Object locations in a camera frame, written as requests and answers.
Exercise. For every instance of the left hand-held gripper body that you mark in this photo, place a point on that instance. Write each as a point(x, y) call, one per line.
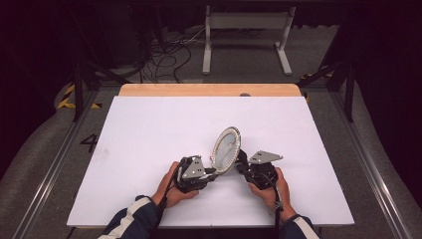
point(193, 174)

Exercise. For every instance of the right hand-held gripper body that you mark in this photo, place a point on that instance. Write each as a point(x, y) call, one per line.
point(262, 171)

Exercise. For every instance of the oval mirror with silver rim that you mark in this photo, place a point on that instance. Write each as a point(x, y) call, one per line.
point(226, 151)

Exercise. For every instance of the person's left hand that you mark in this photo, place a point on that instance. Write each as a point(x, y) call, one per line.
point(174, 195)

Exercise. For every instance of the person's right hand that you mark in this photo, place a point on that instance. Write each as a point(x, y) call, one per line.
point(283, 195)

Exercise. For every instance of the white board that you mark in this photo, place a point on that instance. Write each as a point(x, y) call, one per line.
point(149, 132)

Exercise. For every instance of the wooden table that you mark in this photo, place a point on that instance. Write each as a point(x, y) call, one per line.
point(185, 90)

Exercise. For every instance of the black metal stand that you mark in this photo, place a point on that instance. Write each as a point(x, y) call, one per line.
point(79, 86)
point(345, 83)

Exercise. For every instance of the yellow black floor tape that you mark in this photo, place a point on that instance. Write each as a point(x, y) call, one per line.
point(68, 99)

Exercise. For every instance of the aluminium floor rail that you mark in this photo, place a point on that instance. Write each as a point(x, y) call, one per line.
point(368, 159)
point(56, 159)

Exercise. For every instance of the white metal stand frame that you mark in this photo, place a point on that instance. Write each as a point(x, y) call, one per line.
point(247, 21)

